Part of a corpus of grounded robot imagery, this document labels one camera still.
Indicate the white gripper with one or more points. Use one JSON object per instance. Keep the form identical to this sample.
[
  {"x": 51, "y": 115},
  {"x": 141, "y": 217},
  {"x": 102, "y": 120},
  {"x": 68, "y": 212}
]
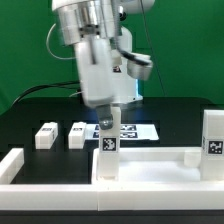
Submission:
[{"x": 95, "y": 69}]

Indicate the white desk top tray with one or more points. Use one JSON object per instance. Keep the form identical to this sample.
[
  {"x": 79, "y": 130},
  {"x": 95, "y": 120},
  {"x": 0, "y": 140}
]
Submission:
[{"x": 159, "y": 165}]

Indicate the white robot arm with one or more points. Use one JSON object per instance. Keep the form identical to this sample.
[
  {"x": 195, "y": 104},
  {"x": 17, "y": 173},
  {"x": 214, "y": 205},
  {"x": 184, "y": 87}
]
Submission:
[{"x": 91, "y": 28}]

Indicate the fiducial marker sheet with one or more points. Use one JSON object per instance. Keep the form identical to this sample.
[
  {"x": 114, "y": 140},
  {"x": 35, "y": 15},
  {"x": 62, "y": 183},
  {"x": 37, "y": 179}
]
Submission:
[{"x": 127, "y": 132}]

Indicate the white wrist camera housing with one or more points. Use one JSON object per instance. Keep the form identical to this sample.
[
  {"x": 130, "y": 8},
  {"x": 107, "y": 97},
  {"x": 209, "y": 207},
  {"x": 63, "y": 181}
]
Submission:
[{"x": 140, "y": 67}]

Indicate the white left fence rail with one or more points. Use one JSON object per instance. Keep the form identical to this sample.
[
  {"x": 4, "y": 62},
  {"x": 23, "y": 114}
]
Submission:
[{"x": 11, "y": 165}]

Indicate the white fence rail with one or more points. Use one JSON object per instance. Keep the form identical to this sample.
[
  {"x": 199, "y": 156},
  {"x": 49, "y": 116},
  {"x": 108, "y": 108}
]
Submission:
[
  {"x": 192, "y": 196},
  {"x": 11, "y": 165}
]

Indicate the white front fence rail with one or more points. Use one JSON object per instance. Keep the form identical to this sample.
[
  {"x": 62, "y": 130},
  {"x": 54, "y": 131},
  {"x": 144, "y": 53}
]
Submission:
[{"x": 192, "y": 196}]

